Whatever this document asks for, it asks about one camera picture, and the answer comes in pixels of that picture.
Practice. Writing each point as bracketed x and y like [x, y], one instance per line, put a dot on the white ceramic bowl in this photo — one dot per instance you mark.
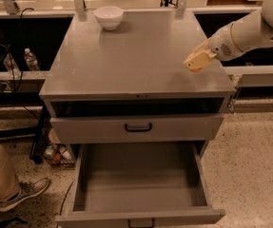
[109, 17]

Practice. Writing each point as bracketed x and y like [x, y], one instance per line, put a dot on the black table frame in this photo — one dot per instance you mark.
[23, 116]

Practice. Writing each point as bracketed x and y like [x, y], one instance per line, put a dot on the open grey lower drawer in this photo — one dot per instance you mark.
[139, 185]

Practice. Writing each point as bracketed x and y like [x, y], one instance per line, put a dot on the grey drawer cabinet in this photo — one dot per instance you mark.
[135, 70]

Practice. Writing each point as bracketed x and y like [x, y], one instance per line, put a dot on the clear plastic water bottle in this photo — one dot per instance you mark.
[31, 60]

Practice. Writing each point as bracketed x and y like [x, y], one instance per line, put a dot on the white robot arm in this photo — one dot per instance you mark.
[255, 30]

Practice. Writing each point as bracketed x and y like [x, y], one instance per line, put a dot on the clutter of bottles on floor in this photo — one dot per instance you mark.
[57, 153]

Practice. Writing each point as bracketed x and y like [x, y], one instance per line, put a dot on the grey sneaker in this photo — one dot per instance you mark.
[27, 191]

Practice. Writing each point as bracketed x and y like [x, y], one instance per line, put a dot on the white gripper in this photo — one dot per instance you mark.
[221, 46]

